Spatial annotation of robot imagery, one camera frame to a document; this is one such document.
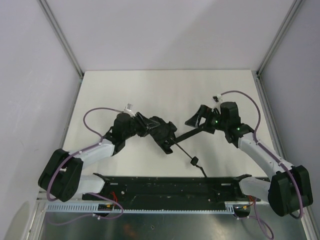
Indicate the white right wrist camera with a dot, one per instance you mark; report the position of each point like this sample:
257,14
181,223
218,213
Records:
218,100

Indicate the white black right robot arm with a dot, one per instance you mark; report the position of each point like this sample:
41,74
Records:
288,188

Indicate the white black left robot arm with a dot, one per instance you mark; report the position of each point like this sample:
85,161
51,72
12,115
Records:
63,177

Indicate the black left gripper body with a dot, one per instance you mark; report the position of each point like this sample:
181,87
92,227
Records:
168,138

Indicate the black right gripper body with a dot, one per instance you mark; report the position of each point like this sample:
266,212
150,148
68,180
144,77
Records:
204,117

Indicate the grey slotted cable duct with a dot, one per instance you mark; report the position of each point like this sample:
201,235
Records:
227,207

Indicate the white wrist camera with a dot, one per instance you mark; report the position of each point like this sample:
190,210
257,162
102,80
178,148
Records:
218,100
128,110

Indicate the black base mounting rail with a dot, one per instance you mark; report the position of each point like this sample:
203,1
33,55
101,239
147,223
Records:
178,193

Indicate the black folding umbrella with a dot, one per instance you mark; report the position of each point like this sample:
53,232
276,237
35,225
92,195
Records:
165,138

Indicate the left aluminium frame post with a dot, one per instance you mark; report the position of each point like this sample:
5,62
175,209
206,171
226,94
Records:
52,20

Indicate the right aluminium frame post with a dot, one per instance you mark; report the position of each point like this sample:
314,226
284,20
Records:
280,34

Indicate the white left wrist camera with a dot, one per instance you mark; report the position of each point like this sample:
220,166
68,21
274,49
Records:
128,110

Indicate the aluminium frame side rail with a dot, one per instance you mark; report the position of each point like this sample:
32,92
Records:
268,115

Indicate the aluminium frame post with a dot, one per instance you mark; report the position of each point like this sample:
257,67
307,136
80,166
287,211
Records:
52,20
280,34

